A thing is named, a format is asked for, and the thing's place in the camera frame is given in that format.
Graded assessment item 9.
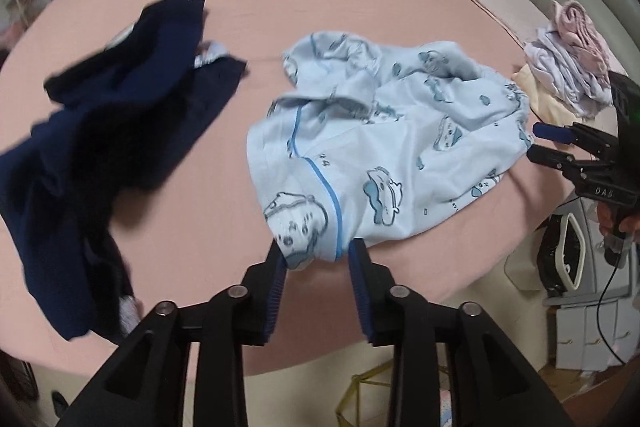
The gold wire basket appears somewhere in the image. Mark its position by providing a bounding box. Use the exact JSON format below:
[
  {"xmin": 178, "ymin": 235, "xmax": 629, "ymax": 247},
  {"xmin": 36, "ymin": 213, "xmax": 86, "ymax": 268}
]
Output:
[{"xmin": 334, "ymin": 361, "xmax": 452, "ymax": 427}]

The navy blue garment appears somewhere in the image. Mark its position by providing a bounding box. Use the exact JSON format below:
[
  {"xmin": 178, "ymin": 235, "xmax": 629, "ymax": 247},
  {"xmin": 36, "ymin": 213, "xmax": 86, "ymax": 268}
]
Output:
[{"xmin": 1, "ymin": 0, "xmax": 246, "ymax": 343}]

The white storage drawer unit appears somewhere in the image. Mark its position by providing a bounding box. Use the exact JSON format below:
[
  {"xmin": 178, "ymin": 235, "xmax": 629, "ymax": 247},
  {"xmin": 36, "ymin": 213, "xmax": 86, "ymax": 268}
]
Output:
[{"xmin": 504, "ymin": 196, "xmax": 637, "ymax": 373}]

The pink ribbed garment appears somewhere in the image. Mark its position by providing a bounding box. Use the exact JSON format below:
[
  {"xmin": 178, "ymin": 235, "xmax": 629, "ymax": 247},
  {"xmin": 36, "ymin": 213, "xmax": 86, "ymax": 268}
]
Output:
[{"xmin": 551, "ymin": 0, "xmax": 611, "ymax": 78}]

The black white device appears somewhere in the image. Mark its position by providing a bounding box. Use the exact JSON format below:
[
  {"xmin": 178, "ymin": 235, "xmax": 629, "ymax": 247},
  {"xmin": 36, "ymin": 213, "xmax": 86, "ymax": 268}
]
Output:
[{"xmin": 536, "ymin": 212, "xmax": 587, "ymax": 297}]

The black cable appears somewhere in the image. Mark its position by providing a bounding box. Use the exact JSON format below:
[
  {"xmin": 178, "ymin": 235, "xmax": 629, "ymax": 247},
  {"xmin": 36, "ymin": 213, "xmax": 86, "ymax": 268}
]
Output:
[{"xmin": 595, "ymin": 250, "xmax": 628, "ymax": 365}]

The cream yellow garment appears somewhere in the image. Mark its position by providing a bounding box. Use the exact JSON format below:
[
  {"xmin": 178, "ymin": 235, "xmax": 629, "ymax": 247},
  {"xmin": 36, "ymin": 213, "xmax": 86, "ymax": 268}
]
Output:
[{"xmin": 512, "ymin": 64, "xmax": 578, "ymax": 127}]

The lavender white garment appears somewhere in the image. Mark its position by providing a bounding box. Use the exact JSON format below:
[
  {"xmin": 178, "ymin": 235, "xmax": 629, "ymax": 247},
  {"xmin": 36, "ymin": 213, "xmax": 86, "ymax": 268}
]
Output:
[{"xmin": 524, "ymin": 26, "xmax": 613, "ymax": 118}]

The light blue pajama top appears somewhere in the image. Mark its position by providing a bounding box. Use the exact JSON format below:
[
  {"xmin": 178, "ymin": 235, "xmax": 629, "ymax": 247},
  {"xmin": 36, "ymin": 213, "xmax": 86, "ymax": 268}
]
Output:
[{"xmin": 246, "ymin": 31, "xmax": 532, "ymax": 270}]

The right hand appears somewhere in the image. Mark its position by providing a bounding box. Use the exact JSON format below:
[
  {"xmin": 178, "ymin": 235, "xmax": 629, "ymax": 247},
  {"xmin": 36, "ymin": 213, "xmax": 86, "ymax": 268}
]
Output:
[{"xmin": 597, "ymin": 202, "xmax": 640, "ymax": 243}]

